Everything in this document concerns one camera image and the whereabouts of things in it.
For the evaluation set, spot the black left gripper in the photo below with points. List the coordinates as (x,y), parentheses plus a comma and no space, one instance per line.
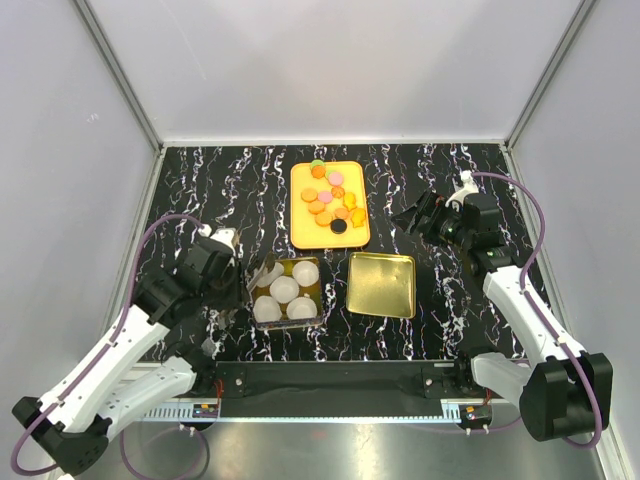
(238,290)

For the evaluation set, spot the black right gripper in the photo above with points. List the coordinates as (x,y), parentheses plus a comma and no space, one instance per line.
(435,208)

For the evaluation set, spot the metal tongs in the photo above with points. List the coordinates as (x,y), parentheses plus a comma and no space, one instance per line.
(261,269)

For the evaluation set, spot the orange flower sandwich cookie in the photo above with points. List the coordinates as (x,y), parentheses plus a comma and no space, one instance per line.
(341,213)

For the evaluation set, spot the tan round biscuit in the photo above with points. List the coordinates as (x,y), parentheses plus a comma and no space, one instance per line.
(309,195)
(316,207)
(324,218)

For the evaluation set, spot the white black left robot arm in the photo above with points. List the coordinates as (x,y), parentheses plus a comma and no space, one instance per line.
(75,420)

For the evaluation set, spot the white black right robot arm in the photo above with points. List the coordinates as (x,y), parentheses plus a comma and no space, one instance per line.
(564,391)

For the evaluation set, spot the yellow fish cookie lower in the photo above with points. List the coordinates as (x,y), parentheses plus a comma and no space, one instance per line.
(358,217)

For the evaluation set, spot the yellow fish cookie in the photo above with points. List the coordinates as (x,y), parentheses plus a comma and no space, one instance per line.
(349,201)
(358,217)

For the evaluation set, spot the white paper cup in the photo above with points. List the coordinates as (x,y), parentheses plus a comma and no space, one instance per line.
(265,277)
(284,289)
(301,308)
(266,310)
(306,273)

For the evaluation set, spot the yellow fish cookie upper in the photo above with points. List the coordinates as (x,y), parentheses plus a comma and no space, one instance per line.
(349,201)

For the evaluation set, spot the gold tin lid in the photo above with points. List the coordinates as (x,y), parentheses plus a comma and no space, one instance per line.
(381,285)

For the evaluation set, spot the orange star cookie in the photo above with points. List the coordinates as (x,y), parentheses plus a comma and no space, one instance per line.
(337,191)

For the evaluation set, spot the yellow plastic tray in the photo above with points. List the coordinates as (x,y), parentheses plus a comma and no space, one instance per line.
(305,234)

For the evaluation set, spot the pink sandwich cookie upper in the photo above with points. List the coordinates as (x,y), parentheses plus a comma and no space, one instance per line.
(335,178)

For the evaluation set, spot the pink sandwich cookie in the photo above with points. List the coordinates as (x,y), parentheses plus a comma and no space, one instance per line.
(325,197)
(335,178)

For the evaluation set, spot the decorated cookie tin box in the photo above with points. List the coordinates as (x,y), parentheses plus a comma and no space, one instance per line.
(314,292)

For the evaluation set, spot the pink sandwich cookie lower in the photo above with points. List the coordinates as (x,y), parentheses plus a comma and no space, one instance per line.
(325,197)

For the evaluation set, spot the orange swirl cookie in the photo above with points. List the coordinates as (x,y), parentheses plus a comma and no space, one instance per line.
(318,172)

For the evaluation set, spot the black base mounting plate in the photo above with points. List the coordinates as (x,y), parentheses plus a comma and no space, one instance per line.
(341,390)

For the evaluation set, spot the aluminium frame rail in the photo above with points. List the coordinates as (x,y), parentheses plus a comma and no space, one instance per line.
(179,409)

